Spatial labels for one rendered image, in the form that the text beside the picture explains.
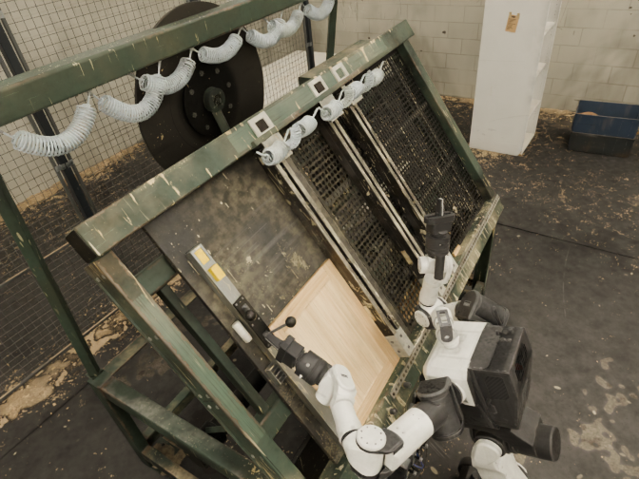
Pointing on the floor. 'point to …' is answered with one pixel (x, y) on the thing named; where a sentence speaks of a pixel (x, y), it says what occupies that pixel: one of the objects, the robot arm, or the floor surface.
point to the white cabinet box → (512, 72)
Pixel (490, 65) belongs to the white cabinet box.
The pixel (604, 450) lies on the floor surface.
